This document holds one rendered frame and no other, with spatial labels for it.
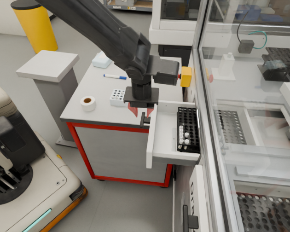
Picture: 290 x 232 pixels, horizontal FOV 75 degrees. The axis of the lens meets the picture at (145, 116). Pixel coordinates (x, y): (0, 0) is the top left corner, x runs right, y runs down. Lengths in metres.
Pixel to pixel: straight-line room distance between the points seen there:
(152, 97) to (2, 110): 0.83
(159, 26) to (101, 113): 0.72
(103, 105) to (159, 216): 0.88
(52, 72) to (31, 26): 1.89
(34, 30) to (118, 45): 2.81
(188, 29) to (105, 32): 1.04
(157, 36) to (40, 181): 1.19
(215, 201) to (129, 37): 0.38
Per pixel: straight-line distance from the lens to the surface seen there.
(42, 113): 2.23
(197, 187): 0.54
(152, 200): 1.49
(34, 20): 3.10
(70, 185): 1.31
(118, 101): 0.93
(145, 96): 0.53
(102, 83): 1.11
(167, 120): 0.77
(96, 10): 0.35
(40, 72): 1.33
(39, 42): 3.22
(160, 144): 0.70
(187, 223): 0.52
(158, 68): 0.46
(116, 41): 0.37
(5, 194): 1.47
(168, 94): 1.01
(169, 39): 1.37
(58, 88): 1.37
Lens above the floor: 1.41
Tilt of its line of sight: 47 degrees down
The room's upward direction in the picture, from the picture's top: straight up
